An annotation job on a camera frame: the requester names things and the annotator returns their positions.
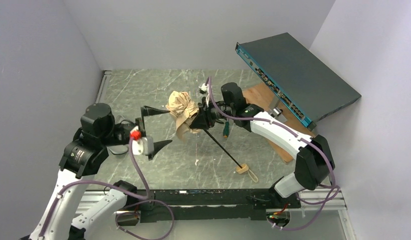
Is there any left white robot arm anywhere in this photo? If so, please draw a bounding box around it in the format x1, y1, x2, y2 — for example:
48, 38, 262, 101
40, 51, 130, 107
26, 103, 170, 240

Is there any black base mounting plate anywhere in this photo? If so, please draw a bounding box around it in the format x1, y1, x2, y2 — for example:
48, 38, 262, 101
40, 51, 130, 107
117, 188, 301, 226

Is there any wooden board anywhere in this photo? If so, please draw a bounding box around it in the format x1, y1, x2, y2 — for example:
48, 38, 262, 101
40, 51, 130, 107
242, 83, 317, 163

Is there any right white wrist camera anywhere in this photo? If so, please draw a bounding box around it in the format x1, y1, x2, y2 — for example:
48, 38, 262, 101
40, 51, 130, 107
198, 83, 209, 95

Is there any dark teal network switch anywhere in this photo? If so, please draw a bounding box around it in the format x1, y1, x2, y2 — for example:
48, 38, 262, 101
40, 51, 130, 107
235, 32, 361, 131

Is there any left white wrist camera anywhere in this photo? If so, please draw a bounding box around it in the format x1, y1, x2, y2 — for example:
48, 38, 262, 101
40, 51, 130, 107
130, 126, 154, 156

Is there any metal switch stand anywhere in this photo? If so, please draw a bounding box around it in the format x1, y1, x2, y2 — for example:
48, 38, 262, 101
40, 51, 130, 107
269, 96, 288, 123

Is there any beige umbrella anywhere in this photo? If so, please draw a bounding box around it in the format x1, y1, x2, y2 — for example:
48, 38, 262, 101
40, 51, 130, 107
165, 90, 260, 184

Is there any green handled screwdriver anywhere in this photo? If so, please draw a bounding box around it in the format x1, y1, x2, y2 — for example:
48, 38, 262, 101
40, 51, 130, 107
222, 120, 230, 138

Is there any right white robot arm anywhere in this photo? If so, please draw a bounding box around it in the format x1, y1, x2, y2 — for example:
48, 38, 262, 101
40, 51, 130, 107
190, 81, 335, 199

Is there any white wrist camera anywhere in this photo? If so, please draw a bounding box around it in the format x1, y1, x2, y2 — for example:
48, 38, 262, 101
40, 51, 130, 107
198, 83, 209, 95
130, 126, 154, 156

